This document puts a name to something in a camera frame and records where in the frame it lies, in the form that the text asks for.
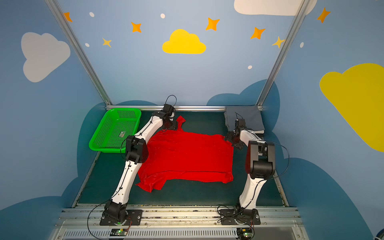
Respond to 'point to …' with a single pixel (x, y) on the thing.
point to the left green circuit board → (119, 232)
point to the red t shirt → (176, 155)
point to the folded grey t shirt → (251, 114)
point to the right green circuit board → (245, 233)
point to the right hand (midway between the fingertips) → (232, 139)
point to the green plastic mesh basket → (117, 124)
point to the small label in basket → (122, 134)
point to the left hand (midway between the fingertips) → (174, 125)
